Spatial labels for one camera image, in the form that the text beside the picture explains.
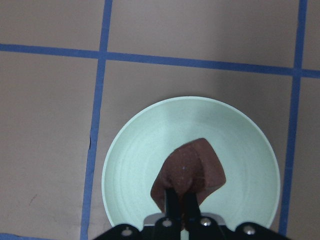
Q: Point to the pale green plate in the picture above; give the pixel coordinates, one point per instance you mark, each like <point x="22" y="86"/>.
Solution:
<point x="252" y="189"/>

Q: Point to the brown bun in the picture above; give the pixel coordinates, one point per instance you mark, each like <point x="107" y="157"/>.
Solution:
<point x="192" y="168"/>

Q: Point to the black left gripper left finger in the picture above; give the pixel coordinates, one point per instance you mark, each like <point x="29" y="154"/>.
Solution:
<point x="169" y="226"/>

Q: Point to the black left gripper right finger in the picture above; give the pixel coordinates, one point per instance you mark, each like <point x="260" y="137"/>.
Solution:
<point x="201" y="226"/>

